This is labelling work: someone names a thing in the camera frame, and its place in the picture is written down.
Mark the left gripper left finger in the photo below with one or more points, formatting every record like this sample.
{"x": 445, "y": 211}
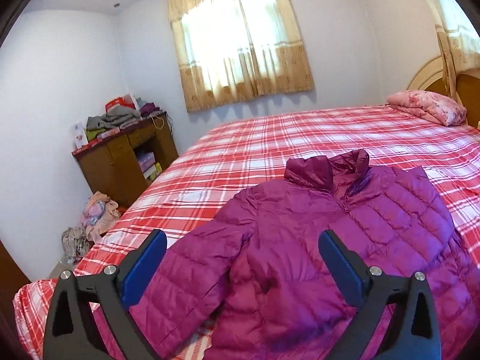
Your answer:
{"x": 71, "y": 331}

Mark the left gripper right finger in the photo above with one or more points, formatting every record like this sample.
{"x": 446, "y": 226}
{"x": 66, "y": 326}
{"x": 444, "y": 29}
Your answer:
{"x": 413, "y": 332}

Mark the purple puffer jacket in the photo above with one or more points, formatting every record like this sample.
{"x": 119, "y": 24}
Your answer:
{"x": 257, "y": 267}

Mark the pink clothes heap on floor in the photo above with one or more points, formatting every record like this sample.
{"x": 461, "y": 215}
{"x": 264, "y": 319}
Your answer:
{"x": 99, "y": 215}

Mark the grey clothes pile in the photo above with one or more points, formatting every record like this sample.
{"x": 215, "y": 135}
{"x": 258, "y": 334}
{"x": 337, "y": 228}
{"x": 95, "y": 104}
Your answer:
{"x": 113, "y": 118}

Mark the purple folded clothes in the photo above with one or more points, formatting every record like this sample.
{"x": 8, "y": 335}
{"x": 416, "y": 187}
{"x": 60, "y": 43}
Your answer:
{"x": 148, "y": 109}

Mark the grey cloth on floor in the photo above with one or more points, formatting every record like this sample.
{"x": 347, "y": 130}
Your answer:
{"x": 75, "y": 244}

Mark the wooden desk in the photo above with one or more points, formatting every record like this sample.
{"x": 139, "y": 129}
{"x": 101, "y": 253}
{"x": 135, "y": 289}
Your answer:
{"x": 111, "y": 166}

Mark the white card on desk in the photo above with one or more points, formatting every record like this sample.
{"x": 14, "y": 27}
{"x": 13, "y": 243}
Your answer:
{"x": 80, "y": 135}

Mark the red plaid bed sheet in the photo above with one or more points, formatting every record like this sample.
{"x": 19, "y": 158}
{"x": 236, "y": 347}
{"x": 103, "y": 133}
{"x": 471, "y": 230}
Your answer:
{"x": 246, "y": 153}

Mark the pink floral pillow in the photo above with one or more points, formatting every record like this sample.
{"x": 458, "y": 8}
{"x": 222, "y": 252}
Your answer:
{"x": 430, "y": 106}

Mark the red box on desk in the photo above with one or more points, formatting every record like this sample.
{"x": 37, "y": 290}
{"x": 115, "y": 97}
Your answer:
{"x": 125, "y": 101}

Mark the wooden headboard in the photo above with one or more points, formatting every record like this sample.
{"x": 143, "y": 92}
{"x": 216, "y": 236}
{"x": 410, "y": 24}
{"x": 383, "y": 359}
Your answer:
{"x": 431, "y": 78}

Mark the beige side curtain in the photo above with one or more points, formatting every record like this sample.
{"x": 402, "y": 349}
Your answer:
{"x": 457, "y": 38}

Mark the beige window curtain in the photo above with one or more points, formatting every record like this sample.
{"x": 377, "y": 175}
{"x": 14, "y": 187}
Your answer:
{"x": 232, "y": 51}

